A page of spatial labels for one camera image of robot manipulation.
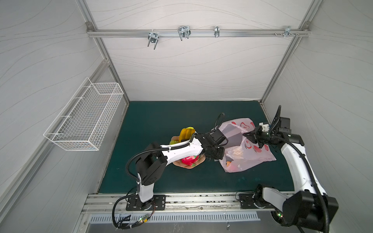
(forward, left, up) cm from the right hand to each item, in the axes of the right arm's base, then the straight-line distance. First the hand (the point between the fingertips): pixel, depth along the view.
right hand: (244, 133), depth 77 cm
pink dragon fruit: (-12, +28, -11) cm, 33 cm away
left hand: (-10, +12, -10) cm, 18 cm away
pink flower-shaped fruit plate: (-10, +23, -15) cm, 29 cm away
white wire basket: (-3, +80, +12) cm, 81 cm away
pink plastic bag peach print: (-9, +2, -3) cm, 10 cm away
